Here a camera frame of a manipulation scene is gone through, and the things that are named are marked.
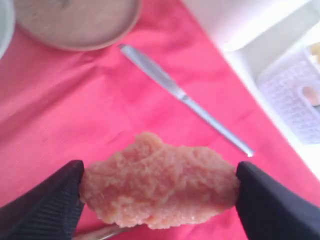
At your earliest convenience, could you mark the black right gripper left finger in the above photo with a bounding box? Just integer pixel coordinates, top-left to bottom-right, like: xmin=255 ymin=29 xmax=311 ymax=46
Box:
xmin=0 ymin=160 xmax=84 ymax=240

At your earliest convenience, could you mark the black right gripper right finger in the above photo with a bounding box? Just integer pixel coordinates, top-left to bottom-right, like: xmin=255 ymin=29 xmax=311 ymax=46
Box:
xmin=235 ymin=161 xmax=320 ymax=240

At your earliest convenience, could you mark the brown wooden spoon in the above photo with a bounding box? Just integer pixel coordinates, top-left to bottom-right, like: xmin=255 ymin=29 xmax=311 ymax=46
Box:
xmin=72 ymin=225 xmax=131 ymax=240

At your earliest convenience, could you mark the white perforated plastic basket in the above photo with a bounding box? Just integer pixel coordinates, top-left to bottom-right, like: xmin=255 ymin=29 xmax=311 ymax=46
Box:
xmin=256 ymin=45 xmax=320 ymax=144

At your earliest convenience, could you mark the red tablecloth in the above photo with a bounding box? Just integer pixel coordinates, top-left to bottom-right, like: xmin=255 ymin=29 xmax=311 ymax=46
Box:
xmin=0 ymin=0 xmax=320 ymax=240

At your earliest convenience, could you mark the stainless steel table knife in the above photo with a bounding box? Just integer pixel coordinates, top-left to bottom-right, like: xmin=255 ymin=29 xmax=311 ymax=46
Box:
xmin=118 ymin=44 xmax=254 ymax=158

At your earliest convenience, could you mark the cream plastic tub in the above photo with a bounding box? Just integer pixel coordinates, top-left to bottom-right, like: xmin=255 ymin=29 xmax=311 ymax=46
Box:
xmin=182 ymin=0 xmax=320 ymax=51

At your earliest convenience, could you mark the brown wooden plate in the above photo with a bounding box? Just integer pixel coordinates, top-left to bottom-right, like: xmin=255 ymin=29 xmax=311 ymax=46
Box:
xmin=13 ymin=0 xmax=142 ymax=51

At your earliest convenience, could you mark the pale green ceramic bowl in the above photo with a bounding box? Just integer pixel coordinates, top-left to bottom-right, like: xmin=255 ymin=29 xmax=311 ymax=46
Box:
xmin=0 ymin=0 xmax=16 ymax=58

